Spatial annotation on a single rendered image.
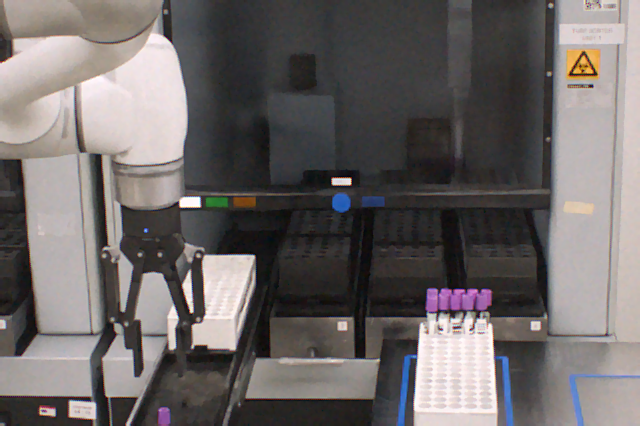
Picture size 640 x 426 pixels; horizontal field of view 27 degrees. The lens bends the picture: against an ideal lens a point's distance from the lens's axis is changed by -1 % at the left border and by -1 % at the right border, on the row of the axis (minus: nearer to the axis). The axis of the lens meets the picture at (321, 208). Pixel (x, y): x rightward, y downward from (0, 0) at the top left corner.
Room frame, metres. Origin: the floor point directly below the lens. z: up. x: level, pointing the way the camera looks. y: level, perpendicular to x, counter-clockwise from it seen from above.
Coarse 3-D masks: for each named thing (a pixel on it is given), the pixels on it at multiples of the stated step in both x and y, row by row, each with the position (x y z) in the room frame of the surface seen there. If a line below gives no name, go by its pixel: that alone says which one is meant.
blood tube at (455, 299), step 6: (450, 294) 1.73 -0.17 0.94; (456, 294) 1.73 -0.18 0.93; (450, 300) 1.73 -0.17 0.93; (456, 300) 1.72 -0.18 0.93; (450, 306) 1.73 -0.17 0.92; (456, 306) 1.72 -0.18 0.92; (450, 312) 1.73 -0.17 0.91; (456, 312) 1.72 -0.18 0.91; (450, 318) 1.73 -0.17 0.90; (456, 318) 1.72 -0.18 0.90; (450, 324) 1.73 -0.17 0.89; (456, 324) 1.72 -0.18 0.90; (450, 330) 1.73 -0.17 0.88; (456, 330) 1.72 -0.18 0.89
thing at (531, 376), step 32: (384, 352) 1.81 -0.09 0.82; (416, 352) 1.81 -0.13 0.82; (512, 352) 1.80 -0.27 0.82; (544, 352) 1.79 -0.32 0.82; (576, 352) 1.79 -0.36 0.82; (608, 352) 1.79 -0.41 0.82; (384, 384) 1.69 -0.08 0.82; (512, 384) 1.68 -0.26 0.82; (544, 384) 1.68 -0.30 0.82; (576, 384) 1.68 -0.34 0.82; (608, 384) 1.67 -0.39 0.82; (384, 416) 1.59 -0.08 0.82; (512, 416) 1.58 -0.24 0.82; (544, 416) 1.58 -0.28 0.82; (576, 416) 1.58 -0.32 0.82; (608, 416) 1.57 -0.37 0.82
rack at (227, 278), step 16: (208, 256) 2.13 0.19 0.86; (224, 256) 2.13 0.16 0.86; (240, 256) 2.13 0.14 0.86; (208, 272) 2.06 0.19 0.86; (224, 272) 2.05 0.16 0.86; (240, 272) 2.05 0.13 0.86; (208, 288) 1.98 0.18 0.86; (224, 288) 1.98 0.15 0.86; (240, 288) 1.98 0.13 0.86; (192, 304) 1.91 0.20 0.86; (208, 304) 1.91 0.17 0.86; (224, 304) 1.90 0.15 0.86; (240, 304) 1.92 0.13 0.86; (176, 320) 1.85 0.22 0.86; (208, 320) 1.84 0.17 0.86; (224, 320) 1.84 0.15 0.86; (240, 320) 1.93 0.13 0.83; (208, 336) 1.84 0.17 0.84; (224, 336) 1.84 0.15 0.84
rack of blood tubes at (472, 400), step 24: (432, 336) 1.72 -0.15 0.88; (456, 336) 1.71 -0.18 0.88; (480, 336) 1.71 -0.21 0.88; (432, 360) 1.63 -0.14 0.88; (456, 360) 1.64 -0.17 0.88; (480, 360) 1.63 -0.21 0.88; (432, 384) 1.55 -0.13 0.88; (456, 384) 1.56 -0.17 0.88; (480, 384) 1.55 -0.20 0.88; (432, 408) 1.48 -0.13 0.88; (456, 408) 1.49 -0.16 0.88; (480, 408) 1.48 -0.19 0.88
